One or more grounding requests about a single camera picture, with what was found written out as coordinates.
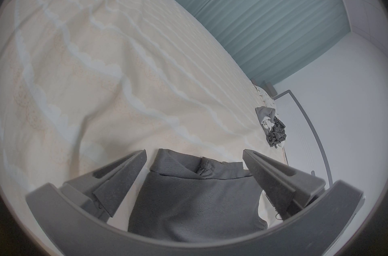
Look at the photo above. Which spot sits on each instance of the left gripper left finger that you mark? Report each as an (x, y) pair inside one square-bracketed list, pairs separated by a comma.
[(118, 185)]

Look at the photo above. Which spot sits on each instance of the blue-green curtain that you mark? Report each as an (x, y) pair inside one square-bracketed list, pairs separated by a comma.
[(257, 6)]

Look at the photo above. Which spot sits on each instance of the pile of clothes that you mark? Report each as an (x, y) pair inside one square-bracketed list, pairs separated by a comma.
[(272, 127)]

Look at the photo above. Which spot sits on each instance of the white printed pillow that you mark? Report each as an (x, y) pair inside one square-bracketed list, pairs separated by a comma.
[(266, 95)]

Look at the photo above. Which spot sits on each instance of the bed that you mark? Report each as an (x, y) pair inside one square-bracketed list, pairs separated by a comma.
[(106, 67)]

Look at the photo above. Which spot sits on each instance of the grey bedside table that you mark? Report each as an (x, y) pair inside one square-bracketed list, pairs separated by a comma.
[(270, 88)]

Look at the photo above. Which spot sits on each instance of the black T-shirt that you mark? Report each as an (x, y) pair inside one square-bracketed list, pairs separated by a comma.
[(197, 203)]

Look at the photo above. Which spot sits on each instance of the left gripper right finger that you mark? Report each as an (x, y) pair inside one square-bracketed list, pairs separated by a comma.
[(279, 185)]

